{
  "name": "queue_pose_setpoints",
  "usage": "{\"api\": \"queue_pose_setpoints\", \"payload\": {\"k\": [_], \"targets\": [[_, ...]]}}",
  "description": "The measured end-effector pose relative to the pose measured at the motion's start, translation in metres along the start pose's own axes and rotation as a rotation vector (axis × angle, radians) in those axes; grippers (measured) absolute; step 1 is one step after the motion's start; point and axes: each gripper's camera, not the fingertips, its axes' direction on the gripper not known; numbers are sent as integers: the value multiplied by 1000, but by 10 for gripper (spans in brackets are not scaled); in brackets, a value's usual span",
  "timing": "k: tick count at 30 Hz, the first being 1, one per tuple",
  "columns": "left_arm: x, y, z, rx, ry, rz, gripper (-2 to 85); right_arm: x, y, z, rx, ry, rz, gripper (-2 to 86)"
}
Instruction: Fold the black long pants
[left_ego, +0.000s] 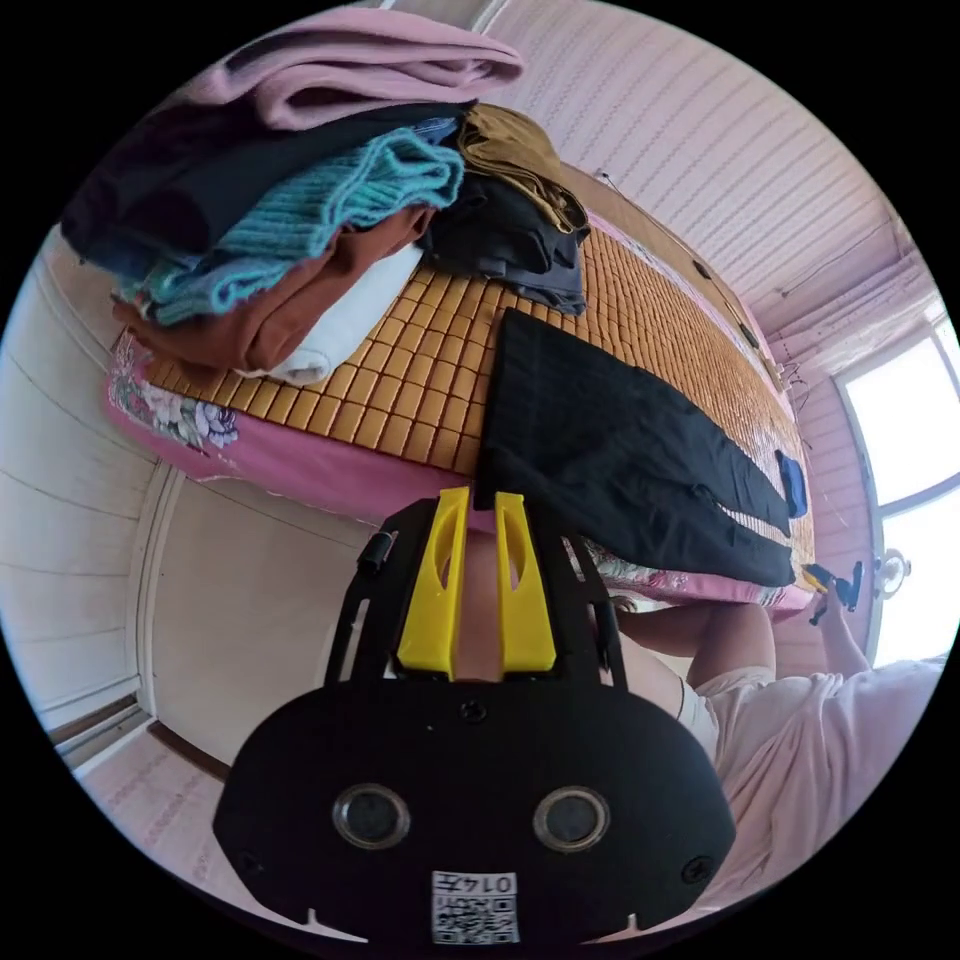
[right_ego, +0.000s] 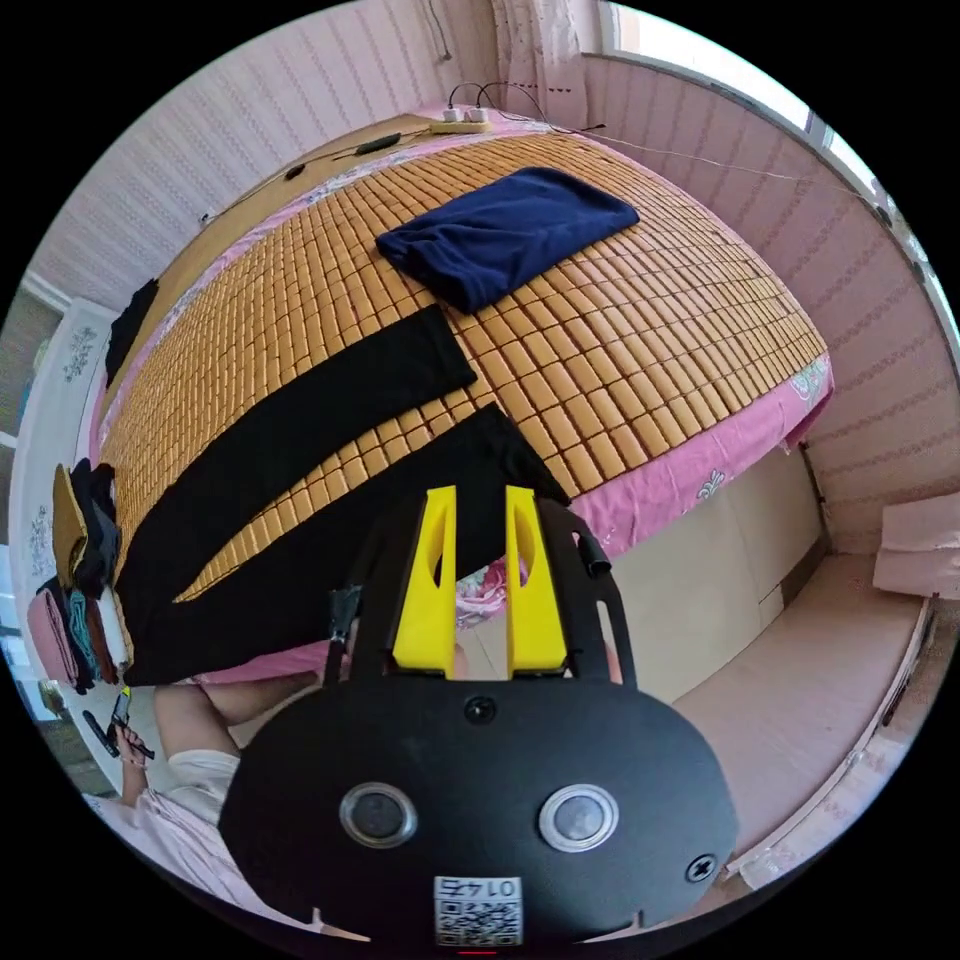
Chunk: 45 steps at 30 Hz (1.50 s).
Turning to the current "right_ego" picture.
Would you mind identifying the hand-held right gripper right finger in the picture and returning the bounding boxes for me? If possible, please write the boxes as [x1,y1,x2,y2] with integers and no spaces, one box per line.
[504,485,569,681]

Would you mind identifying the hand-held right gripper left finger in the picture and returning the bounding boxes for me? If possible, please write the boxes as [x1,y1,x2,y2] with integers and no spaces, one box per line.
[388,485,458,674]

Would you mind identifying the black long pants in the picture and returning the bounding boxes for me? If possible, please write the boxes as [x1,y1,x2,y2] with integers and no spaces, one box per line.
[112,302,573,688]

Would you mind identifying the person's body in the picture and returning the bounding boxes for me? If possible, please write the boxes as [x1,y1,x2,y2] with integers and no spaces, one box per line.
[95,669,376,943]

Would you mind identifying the pile of clothes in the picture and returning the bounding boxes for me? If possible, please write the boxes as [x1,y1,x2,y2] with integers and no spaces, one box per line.
[26,457,138,696]

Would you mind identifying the bed with woven mat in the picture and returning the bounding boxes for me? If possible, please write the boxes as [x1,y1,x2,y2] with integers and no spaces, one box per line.
[88,104,836,688]

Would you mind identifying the white cupboard with floral print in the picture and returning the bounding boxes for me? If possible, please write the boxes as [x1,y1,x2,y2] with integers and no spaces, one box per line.
[5,296,115,676]

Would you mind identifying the black garment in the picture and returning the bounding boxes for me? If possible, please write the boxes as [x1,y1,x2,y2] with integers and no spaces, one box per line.
[104,278,161,389]

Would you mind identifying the folded navy blue garment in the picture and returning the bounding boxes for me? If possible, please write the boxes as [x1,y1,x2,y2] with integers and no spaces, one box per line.
[374,166,642,316]

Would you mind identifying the power strip with chargers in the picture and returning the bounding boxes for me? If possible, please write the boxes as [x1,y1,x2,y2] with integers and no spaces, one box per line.
[428,104,493,137]

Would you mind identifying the pink lace curtain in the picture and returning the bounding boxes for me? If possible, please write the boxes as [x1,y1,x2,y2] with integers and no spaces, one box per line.
[491,0,590,130]

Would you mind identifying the window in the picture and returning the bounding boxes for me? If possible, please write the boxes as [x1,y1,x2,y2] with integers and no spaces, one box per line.
[598,0,935,283]

